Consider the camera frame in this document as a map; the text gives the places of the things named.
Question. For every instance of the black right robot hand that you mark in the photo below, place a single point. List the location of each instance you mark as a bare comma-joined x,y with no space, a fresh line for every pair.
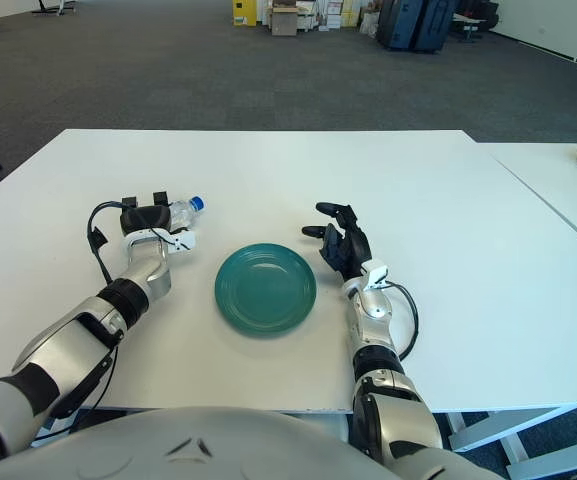
353,250

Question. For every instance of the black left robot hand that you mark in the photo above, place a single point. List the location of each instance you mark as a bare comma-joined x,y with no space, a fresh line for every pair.
143,217

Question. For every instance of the clear bottle with blue cap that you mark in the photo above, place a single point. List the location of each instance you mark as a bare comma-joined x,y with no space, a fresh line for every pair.
182,212

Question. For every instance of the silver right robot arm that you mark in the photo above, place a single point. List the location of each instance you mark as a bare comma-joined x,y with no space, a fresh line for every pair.
403,430

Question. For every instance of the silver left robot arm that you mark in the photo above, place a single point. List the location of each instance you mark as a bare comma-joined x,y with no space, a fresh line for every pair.
63,345

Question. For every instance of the green round plate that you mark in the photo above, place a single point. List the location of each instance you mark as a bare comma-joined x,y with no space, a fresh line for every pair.
268,295

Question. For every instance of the white plastic bag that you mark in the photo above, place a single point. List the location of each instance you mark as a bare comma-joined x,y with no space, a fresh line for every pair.
368,23

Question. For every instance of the chair base with casters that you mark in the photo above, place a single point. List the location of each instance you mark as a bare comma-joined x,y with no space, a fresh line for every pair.
53,7

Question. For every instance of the yellow box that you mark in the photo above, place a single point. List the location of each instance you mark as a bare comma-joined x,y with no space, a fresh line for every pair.
244,11

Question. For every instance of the blue suitcase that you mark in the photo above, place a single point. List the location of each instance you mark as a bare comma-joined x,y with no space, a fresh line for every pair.
397,22

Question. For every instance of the brown cardboard box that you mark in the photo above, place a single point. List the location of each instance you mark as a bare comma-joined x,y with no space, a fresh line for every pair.
284,22

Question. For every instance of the grey robot torso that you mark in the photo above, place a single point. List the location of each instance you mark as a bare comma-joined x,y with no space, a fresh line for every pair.
193,450

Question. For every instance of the stack of white boxes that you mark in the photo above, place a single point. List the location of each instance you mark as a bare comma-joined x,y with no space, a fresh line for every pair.
328,12

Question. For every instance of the dark navy suitcase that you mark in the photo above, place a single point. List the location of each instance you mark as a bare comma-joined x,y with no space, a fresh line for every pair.
434,22

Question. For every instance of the black chair at desk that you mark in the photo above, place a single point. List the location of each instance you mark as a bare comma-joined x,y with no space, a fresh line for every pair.
474,20

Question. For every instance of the white table frame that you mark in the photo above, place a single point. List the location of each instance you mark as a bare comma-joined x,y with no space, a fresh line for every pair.
513,425

